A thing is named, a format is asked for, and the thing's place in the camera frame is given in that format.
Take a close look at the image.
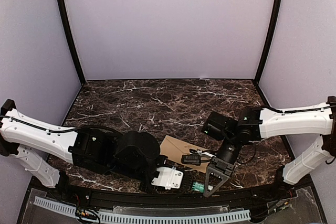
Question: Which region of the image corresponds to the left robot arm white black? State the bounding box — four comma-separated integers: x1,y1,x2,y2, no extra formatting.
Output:
1,99,163,201

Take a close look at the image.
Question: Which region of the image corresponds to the brown paper envelope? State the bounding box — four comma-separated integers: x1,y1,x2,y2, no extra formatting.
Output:
160,135,207,174

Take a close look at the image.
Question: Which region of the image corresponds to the black frame post left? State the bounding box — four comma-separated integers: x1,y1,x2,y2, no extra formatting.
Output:
57,0,86,85

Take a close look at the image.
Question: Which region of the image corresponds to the green white glue stick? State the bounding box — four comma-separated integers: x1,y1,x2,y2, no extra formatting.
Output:
192,182,205,193

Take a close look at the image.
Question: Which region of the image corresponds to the black front table rail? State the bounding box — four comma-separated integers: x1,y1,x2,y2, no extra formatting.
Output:
28,177,297,209

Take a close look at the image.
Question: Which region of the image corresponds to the white slotted cable duct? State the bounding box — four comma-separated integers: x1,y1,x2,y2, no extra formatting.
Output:
34,196,251,223

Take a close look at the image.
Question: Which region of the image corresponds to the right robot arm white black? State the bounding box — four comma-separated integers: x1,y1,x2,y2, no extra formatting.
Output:
202,96,335,200

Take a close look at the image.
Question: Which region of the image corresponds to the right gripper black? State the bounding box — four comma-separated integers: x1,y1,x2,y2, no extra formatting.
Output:
203,133,242,197

